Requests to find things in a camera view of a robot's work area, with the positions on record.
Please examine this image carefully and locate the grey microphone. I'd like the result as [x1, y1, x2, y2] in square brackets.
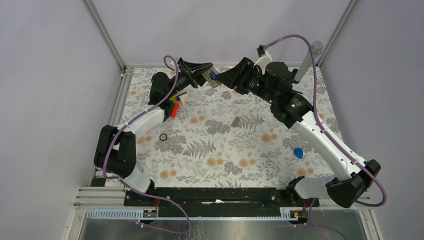
[293, 41, 324, 84]

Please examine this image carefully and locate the blue plastic piece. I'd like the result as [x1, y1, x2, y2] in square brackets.
[293, 148, 304, 159]

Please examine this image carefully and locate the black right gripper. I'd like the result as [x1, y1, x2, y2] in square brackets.
[214, 57, 277, 104]

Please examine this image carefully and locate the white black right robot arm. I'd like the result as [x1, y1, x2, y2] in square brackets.
[214, 57, 381, 209]

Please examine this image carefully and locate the red plastic block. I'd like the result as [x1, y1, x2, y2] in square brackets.
[170, 102, 180, 118]

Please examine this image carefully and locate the green and purple block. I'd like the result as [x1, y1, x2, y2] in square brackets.
[170, 90, 187, 102]

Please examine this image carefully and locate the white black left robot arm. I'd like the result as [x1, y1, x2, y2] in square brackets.
[93, 58, 215, 206]

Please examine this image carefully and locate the white plastic block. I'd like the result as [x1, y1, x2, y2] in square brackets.
[178, 92, 188, 105]

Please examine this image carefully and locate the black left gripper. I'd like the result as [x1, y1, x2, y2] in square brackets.
[166, 61, 216, 100]

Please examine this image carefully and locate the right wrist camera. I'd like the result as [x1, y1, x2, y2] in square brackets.
[254, 45, 273, 73]

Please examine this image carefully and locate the poker chip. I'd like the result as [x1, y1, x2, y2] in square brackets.
[159, 133, 168, 141]

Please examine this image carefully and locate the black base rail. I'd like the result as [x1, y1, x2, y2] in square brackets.
[123, 187, 319, 218]

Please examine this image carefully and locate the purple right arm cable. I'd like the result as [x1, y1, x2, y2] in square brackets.
[266, 34, 388, 240]

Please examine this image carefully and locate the blue battery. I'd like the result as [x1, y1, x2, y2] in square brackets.
[209, 71, 216, 80]

